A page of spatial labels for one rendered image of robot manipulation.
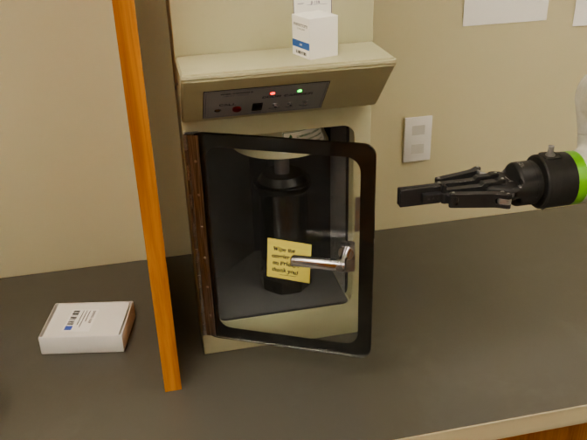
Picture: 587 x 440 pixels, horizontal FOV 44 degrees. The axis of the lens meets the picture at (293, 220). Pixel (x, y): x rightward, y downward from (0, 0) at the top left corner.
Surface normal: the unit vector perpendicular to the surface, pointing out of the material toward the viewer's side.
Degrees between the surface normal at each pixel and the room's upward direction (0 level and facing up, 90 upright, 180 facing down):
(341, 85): 135
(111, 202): 90
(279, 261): 90
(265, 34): 90
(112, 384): 0
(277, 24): 90
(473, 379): 0
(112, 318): 0
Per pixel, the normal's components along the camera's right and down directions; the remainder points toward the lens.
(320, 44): 0.51, 0.37
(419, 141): 0.22, 0.44
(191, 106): 0.17, 0.94
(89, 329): -0.03, -0.89
